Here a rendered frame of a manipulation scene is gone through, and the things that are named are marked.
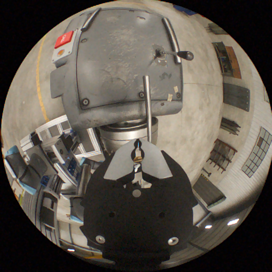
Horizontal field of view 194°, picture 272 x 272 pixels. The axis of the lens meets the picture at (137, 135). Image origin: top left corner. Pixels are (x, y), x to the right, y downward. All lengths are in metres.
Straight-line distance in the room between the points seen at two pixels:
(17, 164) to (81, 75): 0.47
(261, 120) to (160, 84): 6.83
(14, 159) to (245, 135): 7.55
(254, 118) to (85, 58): 6.88
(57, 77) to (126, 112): 0.24
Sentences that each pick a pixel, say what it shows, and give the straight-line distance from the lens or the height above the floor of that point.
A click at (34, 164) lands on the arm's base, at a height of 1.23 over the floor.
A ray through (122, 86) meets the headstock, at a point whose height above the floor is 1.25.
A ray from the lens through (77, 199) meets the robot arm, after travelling 0.46.
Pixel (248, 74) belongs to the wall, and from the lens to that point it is 6.73.
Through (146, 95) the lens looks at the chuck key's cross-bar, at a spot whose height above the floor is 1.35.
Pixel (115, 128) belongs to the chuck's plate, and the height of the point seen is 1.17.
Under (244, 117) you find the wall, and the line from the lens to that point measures 6.73.
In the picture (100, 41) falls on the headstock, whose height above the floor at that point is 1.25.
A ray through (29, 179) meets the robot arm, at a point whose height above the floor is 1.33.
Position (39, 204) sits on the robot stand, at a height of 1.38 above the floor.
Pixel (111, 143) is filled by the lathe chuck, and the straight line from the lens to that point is 0.33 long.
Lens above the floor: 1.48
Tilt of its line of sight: 58 degrees down
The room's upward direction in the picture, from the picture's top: 141 degrees clockwise
